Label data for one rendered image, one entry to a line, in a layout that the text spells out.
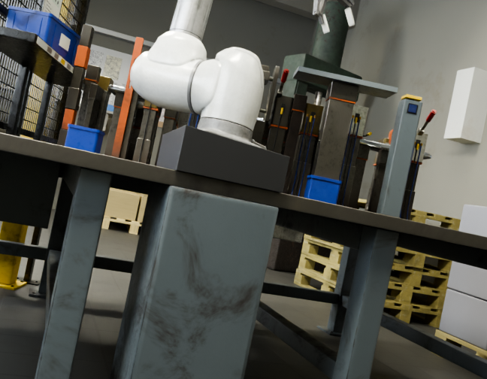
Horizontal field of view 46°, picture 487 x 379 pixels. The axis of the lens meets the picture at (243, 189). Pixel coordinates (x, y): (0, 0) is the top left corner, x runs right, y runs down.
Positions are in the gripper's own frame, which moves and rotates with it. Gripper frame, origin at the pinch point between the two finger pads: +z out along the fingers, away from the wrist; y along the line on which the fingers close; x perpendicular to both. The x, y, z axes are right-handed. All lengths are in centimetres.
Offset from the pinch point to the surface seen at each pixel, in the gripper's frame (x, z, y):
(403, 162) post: -25, 55, -10
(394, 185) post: -24, 62, -16
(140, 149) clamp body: 34, 22, -83
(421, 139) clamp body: -17, 52, 11
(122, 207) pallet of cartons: 456, 95, 26
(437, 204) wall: 181, 159, 218
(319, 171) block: -11, 49, -37
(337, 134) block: -14.5, 37.9, -27.0
